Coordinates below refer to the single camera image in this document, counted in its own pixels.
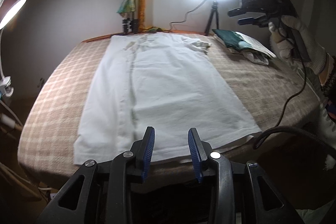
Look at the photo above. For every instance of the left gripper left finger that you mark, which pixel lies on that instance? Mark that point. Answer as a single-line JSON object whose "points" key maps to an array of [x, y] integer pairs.
{"points": [[143, 150]]}

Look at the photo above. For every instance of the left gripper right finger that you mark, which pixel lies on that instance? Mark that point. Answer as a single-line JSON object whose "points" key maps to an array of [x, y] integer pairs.
{"points": [[199, 151]]}

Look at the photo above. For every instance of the white t-shirt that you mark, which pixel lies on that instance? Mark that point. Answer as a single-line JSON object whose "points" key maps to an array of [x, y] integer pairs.
{"points": [[162, 81]]}

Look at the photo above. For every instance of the folded green clothes stack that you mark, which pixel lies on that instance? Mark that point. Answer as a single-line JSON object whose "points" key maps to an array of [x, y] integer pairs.
{"points": [[240, 42]]}

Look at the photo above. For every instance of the right gloved hand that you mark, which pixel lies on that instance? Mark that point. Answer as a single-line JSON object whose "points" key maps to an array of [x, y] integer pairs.
{"points": [[284, 39]]}

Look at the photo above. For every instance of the white folded cloth underneath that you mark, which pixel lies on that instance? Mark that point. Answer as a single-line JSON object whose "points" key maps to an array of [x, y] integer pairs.
{"points": [[253, 56]]}

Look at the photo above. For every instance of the black mini tripod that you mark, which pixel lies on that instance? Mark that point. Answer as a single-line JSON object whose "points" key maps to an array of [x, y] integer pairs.
{"points": [[214, 14]]}

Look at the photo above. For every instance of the beige checkered blanket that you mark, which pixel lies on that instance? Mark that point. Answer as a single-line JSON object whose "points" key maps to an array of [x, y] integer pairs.
{"points": [[46, 146]]}

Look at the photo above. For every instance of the white clip desk lamp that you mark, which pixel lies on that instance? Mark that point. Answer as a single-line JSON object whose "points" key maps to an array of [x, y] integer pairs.
{"points": [[8, 20]]}

